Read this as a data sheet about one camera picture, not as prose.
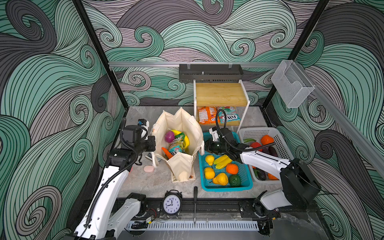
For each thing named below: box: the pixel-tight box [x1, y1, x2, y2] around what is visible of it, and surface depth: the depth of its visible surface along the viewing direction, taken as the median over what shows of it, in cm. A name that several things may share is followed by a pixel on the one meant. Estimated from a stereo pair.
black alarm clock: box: [162, 189, 183, 218], surface depth 74 cm
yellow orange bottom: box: [204, 167, 215, 180], surface depth 83 cm
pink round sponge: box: [143, 164, 155, 173], surface depth 87 cm
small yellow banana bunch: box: [213, 155, 233, 169], surface depth 87 cm
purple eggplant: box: [267, 146, 279, 158], surface depth 93 cm
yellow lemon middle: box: [205, 154, 215, 166], surface depth 89 cm
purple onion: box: [164, 131, 175, 143], surface depth 91 cm
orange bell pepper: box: [260, 134, 275, 146], surface depth 95 cm
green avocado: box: [229, 174, 241, 187], surface depth 79 cm
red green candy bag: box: [168, 143, 185, 156], surface depth 83 cm
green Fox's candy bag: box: [216, 106, 241, 124], surface depth 94 cm
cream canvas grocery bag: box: [151, 107, 205, 183], surface depth 81 cm
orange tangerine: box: [226, 163, 239, 175], surface depth 83 cm
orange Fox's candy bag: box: [198, 106, 221, 125], surface depth 94 cm
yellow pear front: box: [212, 173, 229, 186], surface depth 81 cm
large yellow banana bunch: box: [171, 129, 190, 150], surface depth 92 cm
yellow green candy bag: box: [170, 132, 186, 148], surface depth 91 cm
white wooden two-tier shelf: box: [193, 79, 250, 134], surface depth 83 cm
